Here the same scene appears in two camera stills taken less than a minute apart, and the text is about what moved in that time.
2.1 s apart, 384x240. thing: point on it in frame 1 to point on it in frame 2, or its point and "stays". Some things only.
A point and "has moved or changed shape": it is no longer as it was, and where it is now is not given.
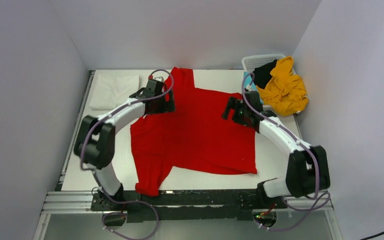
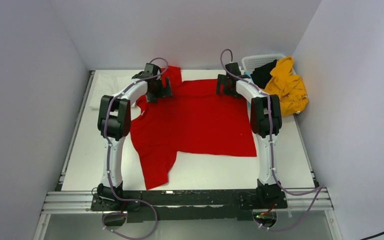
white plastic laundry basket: (250, 62) stays
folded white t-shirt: (107, 91) stays
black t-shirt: (262, 74) stays
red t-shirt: (194, 136) has moved or changed shape
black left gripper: (168, 106) to (165, 92)
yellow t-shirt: (285, 93) stays
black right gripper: (232, 103) to (223, 79)
